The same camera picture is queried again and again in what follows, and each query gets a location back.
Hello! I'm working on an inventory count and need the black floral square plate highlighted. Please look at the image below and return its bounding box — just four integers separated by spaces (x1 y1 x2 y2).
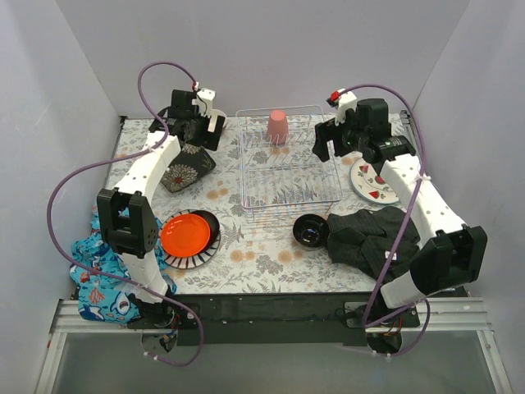
161 144 216 193

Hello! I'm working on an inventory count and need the pink plastic cup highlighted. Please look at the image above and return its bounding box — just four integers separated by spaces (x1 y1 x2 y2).
267 109 289 146

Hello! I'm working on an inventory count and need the beige bowl black inside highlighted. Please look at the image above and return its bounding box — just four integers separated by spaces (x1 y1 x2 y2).
292 213 330 250

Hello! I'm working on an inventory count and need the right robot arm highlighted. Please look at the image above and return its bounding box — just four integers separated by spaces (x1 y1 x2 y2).
313 91 487 327

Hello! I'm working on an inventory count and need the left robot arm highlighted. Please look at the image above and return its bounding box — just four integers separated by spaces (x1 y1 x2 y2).
97 88 226 328

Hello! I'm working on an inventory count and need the strawberry pattern white plate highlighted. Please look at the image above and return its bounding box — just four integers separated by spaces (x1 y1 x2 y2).
349 158 399 205

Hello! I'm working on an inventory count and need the black round plate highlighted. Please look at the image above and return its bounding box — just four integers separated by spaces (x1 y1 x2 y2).
194 209 220 251

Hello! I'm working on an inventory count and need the orange round plate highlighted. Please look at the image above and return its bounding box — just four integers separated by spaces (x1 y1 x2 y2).
160 213 211 258

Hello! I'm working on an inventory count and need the black striped cloth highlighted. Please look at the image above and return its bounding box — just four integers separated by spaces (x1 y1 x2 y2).
327 206 420 283

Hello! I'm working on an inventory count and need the floral tablecloth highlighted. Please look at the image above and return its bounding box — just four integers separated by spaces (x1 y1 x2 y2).
96 110 463 296

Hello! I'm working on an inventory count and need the striped white round plate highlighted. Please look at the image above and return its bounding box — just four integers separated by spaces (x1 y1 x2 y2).
162 232 221 270

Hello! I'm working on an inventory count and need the black base bar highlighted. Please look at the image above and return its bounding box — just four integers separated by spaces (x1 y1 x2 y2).
122 291 468 348

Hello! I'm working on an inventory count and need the blue patterned cloth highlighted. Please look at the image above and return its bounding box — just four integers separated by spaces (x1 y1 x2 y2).
70 208 153 323

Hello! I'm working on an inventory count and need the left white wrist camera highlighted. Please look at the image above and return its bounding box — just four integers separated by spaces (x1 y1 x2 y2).
193 82 220 132

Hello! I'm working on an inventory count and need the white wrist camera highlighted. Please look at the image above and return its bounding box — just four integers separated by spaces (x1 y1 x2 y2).
193 82 220 132
326 89 358 126

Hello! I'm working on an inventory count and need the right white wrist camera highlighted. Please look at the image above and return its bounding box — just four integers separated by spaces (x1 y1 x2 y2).
326 89 358 126

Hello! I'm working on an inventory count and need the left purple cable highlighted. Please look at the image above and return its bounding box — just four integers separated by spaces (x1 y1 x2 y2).
46 61 206 367

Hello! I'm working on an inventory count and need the white wire dish rack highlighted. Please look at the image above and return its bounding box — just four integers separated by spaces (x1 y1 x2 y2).
235 105 343 222

